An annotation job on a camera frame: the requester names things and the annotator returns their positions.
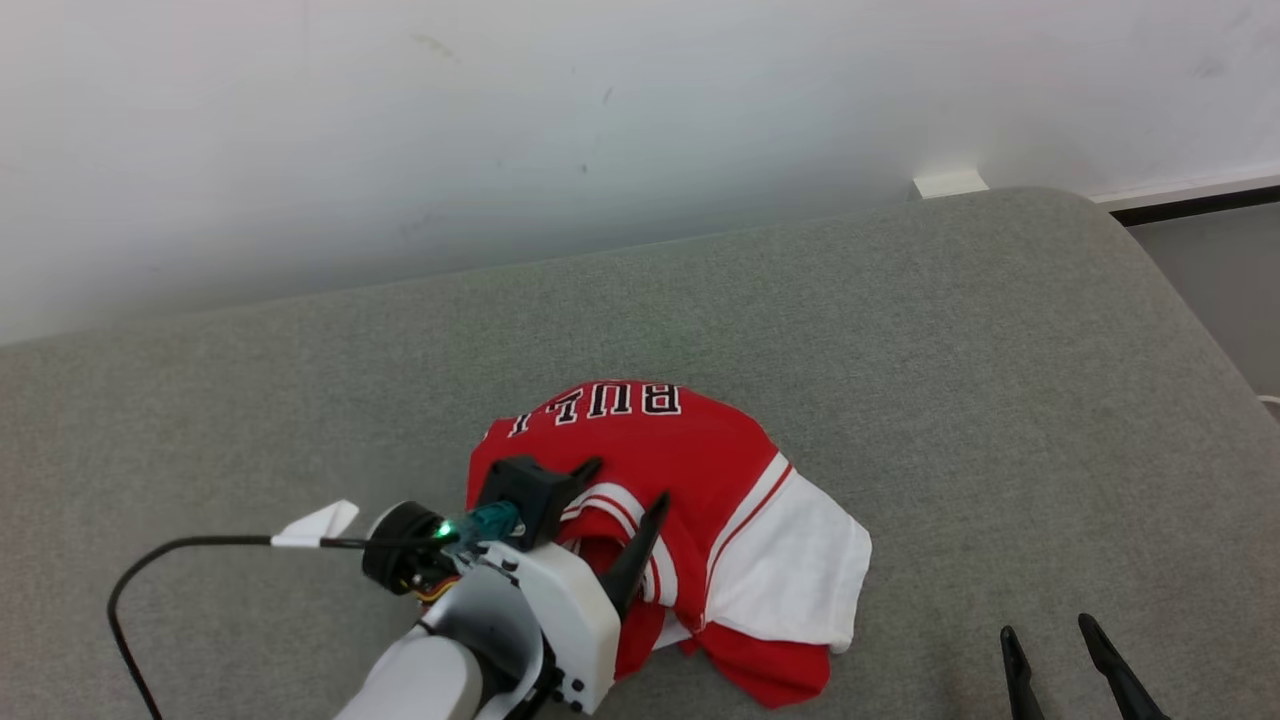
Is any white cable tag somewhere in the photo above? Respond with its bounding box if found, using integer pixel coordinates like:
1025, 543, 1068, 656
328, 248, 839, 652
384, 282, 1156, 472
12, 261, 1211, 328
270, 499, 359, 549

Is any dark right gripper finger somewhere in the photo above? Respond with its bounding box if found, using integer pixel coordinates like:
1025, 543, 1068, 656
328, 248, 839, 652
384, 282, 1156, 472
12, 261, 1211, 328
1078, 613, 1171, 720
1000, 625, 1046, 720

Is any grey fabric sofa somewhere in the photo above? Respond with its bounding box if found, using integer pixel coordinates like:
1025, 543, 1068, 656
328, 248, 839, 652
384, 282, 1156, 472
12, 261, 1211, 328
0, 186, 1280, 720

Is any red white basketball jersey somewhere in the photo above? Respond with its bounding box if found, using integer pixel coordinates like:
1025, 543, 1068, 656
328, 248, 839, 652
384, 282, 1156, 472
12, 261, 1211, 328
466, 380, 873, 709

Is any thin black cable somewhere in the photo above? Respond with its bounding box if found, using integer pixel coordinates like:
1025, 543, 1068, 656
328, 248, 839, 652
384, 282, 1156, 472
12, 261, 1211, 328
107, 535, 401, 720

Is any white wall baseboard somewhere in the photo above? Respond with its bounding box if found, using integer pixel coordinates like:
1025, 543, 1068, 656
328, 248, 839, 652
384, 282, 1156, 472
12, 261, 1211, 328
1088, 176, 1280, 227

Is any small white wall block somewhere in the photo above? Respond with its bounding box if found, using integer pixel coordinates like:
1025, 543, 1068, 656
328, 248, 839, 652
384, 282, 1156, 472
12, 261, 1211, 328
912, 170, 989, 199

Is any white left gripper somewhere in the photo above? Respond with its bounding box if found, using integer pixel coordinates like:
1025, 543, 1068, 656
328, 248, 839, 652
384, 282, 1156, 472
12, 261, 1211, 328
362, 457, 671, 714

